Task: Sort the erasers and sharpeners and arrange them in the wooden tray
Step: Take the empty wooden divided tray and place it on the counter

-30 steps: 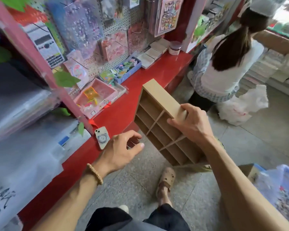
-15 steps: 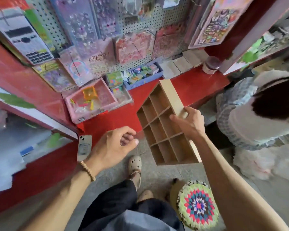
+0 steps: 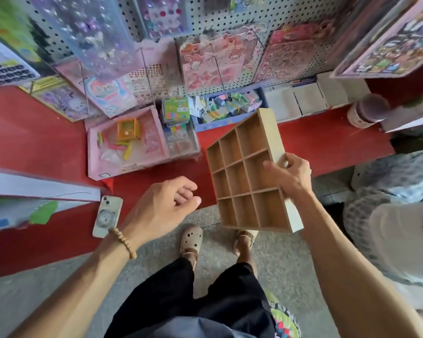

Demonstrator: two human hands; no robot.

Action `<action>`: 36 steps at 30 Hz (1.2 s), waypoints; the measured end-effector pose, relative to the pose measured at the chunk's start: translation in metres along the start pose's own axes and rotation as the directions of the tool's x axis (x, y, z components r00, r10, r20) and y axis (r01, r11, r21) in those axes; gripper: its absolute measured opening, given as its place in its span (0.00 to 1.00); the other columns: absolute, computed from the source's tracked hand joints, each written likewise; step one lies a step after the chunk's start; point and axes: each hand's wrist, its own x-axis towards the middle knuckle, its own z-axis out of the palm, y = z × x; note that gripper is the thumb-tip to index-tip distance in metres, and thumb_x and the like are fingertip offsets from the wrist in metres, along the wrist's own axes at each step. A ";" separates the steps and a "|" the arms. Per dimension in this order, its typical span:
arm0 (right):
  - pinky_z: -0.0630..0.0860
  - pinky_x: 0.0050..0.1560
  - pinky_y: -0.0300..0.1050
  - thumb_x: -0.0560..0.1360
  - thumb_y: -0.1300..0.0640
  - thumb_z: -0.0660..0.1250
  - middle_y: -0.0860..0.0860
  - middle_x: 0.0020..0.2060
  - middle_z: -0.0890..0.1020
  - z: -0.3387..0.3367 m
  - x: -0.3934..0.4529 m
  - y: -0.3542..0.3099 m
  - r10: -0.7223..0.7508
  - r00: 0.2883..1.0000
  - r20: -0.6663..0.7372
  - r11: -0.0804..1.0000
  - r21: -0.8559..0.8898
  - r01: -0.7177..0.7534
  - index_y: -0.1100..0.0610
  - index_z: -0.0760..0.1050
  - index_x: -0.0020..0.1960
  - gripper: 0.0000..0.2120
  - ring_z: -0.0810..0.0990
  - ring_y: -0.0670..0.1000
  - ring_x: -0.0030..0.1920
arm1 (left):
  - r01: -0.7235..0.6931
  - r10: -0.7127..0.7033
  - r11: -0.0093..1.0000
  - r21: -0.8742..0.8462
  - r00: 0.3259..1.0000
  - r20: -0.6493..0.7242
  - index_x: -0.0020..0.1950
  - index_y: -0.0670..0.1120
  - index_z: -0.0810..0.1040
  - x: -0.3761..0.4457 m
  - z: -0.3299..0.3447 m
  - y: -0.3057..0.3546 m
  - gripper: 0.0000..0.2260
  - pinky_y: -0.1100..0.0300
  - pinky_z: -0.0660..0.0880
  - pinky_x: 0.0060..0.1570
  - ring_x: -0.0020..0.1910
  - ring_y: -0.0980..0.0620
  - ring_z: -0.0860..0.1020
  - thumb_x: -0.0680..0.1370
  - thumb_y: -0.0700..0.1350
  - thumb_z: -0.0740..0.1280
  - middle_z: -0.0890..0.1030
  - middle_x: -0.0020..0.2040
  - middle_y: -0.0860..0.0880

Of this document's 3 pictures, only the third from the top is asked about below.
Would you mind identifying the person's right hand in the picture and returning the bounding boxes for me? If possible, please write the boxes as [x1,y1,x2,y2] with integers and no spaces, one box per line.
[262,153,314,203]

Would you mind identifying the person's left hand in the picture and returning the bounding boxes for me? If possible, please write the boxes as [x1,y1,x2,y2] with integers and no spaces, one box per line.
[120,176,203,247]

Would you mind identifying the wooden compartment tray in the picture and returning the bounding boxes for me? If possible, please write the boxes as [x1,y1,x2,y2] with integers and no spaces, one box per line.
[206,108,306,234]

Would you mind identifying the person's right forearm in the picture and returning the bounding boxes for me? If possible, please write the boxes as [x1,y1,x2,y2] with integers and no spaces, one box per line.
[292,186,423,338]

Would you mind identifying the person's left forearm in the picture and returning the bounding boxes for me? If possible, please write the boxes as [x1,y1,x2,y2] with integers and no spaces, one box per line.
[10,236,135,338]

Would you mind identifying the person's left cream clog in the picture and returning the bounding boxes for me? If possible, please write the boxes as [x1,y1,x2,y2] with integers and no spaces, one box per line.
[180,225,204,268]

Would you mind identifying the person's cream clog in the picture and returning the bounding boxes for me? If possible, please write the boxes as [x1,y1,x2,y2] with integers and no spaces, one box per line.
[233,230,258,256]
[180,225,204,268]

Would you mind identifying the white tray box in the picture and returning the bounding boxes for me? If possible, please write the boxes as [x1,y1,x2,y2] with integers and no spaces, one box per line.
[263,84,303,124]
[292,79,330,115]
[317,70,371,110]

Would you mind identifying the person's right cream clog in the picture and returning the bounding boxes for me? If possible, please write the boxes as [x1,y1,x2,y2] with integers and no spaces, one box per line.
[233,230,258,256]

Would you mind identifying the blue box of trinkets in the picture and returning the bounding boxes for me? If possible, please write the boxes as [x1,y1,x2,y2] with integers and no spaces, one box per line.
[190,86,269,132]

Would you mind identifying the pink tray of trinkets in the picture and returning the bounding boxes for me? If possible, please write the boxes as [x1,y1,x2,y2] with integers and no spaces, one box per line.
[86,105,172,182]

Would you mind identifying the black shorts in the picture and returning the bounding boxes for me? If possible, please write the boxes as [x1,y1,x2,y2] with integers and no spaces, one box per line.
[104,258,276,338]

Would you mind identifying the pink sticker pack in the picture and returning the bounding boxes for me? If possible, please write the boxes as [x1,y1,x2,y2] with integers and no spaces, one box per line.
[257,21,339,83]
[178,28,265,94]

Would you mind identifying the pastel cartoon sticker pack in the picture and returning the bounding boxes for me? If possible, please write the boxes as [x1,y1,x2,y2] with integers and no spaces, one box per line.
[53,56,138,118]

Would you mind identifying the red display counter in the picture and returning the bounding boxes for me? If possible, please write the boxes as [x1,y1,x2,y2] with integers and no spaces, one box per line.
[0,60,423,282]

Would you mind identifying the colourful patterned cloth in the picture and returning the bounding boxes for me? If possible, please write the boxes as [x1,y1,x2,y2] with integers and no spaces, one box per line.
[266,292,302,338]

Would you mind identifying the white pegboard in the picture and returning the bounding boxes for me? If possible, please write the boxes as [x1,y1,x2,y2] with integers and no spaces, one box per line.
[24,0,353,96]

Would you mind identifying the clear glitter sticker sheet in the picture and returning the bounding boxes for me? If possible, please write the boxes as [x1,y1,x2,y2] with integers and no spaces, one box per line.
[28,0,138,82]

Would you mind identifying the beaded wooden bracelet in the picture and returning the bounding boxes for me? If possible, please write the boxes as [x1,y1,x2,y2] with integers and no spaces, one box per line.
[109,227,138,261]

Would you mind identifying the white device with ring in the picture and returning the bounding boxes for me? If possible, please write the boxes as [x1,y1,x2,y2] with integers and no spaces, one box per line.
[92,195,124,238]

